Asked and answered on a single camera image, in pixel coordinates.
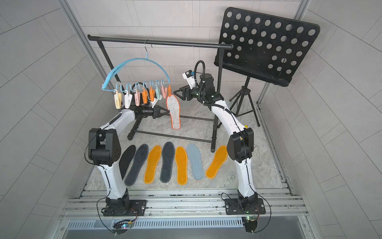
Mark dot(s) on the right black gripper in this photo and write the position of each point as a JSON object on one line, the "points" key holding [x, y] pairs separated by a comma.
{"points": [[188, 90]]}

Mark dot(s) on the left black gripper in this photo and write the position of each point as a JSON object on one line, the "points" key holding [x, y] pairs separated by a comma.
{"points": [[155, 112]]}

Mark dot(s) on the orange rim insole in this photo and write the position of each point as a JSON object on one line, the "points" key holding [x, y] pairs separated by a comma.
{"points": [[174, 108]]}

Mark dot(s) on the blue multi-clip hanger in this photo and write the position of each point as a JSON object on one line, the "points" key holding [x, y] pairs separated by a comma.
{"points": [[139, 70]]}

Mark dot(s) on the orange yellow shoe insole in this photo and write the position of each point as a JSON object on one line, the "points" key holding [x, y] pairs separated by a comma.
{"points": [[152, 161]]}

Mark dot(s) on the dark grey shoe insole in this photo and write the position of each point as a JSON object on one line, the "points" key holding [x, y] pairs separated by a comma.
{"points": [[139, 159]]}

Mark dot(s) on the light blue insole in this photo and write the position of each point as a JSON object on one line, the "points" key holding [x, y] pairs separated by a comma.
{"points": [[195, 158]]}

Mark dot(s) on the black shoe insole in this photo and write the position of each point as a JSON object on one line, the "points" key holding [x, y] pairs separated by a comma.
{"points": [[126, 159]]}

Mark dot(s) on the black garment rack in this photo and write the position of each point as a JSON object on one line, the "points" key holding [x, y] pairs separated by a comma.
{"points": [[143, 92]]}

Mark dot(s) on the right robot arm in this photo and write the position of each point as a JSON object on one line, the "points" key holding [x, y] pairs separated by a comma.
{"points": [[241, 139]]}

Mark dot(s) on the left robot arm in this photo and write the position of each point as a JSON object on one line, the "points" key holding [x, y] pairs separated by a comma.
{"points": [[104, 151]]}

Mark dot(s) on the black perforated music stand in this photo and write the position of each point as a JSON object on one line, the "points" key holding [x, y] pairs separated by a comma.
{"points": [[265, 47]]}

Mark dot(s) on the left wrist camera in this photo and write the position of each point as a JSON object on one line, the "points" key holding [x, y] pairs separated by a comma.
{"points": [[153, 101]]}

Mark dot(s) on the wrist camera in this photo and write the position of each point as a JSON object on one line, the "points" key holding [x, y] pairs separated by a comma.
{"points": [[153, 101], [189, 76]]}

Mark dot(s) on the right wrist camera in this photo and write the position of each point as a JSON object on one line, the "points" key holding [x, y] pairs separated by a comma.
{"points": [[189, 76]]}

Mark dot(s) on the aluminium mounting rail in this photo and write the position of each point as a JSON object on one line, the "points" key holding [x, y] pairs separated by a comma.
{"points": [[185, 203]]}

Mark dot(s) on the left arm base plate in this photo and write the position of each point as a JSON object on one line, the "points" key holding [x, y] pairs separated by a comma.
{"points": [[133, 208]]}

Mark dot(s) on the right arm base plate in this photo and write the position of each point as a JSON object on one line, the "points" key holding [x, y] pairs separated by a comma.
{"points": [[233, 207]]}

